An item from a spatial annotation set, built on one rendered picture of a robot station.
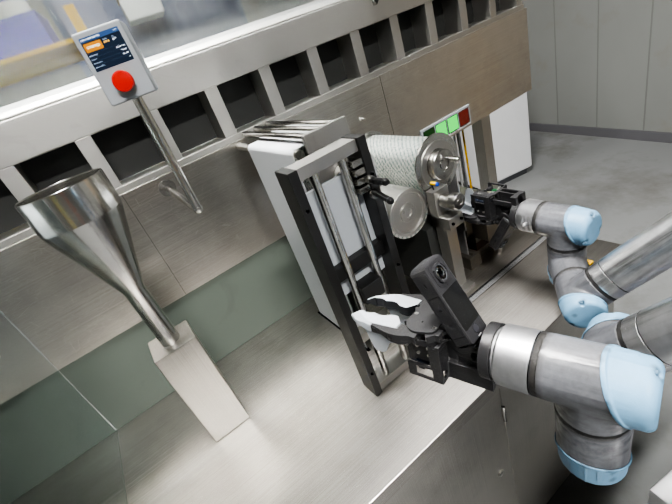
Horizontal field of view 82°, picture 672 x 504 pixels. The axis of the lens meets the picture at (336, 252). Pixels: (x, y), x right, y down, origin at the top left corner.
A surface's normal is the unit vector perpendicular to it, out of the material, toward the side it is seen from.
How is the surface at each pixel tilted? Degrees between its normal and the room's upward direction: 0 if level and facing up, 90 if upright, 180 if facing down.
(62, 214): 90
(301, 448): 0
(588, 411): 92
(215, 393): 90
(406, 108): 90
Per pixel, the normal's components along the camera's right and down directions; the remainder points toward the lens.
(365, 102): 0.55, 0.26
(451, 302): 0.55, -0.36
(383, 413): -0.31, -0.82
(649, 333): -0.95, -0.04
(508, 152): 0.33, 0.38
